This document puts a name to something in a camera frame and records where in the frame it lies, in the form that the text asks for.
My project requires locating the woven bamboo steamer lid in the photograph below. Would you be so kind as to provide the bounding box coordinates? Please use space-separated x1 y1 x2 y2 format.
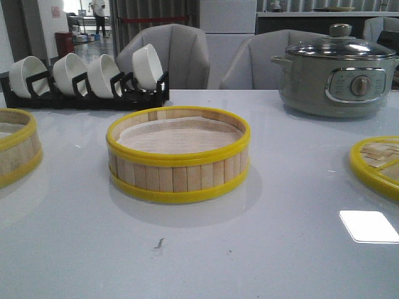
349 136 398 201

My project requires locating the bamboo steamer tier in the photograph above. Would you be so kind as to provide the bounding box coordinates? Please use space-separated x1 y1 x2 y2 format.
1 108 43 187
106 106 251 204

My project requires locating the white steamer liner paper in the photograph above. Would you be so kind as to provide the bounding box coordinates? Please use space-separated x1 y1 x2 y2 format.
117 116 243 154

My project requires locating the black bowl rack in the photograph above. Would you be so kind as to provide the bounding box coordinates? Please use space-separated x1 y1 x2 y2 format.
1 70 169 111

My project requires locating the white bowl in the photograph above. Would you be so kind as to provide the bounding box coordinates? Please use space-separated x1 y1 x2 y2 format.
9 56 47 98
53 53 87 97
132 44 163 91
87 54 120 98

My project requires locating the grey chair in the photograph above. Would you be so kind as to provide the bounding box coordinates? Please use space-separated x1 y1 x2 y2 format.
362 17 398 50
219 29 324 90
115 24 210 90

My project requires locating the left grey chair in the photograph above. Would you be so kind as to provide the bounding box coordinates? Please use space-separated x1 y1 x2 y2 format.
115 24 210 90

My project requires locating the white cabinet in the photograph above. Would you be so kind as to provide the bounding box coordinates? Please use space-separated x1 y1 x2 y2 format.
199 1 257 89

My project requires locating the grey electric cooking pot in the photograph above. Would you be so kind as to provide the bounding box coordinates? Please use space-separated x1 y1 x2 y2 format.
271 54 398 118

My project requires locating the person in background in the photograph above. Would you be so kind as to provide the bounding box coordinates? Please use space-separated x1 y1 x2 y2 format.
90 0 107 37

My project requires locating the red bin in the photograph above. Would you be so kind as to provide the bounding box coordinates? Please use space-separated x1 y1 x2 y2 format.
54 32 75 58

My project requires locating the glass pot lid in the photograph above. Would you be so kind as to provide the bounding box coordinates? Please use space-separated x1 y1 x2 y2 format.
286 24 396 60

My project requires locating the far right grey chair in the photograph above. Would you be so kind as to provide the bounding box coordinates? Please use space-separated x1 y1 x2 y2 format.
362 17 398 50

